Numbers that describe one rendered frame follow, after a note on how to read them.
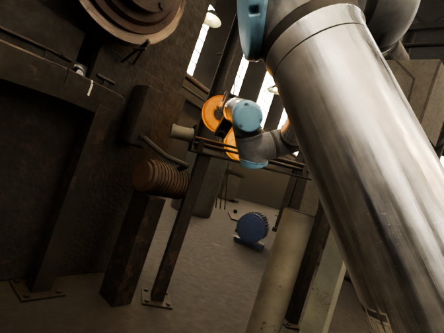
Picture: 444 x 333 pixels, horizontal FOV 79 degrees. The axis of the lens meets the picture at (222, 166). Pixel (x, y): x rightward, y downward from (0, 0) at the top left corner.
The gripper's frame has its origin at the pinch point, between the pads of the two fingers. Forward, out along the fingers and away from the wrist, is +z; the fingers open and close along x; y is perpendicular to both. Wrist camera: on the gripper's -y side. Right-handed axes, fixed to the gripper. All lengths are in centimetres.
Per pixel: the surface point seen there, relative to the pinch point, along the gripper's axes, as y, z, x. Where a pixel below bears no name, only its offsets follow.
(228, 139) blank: -10.1, -4.9, -6.5
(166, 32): 19.0, 3.2, 31.1
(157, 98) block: -5.3, -1.1, 26.1
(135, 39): 11.2, -5.2, 39.5
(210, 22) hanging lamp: 180, 664, -37
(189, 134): -13.5, -7.1, 10.2
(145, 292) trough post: -79, -20, 6
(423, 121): 60, 99, -208
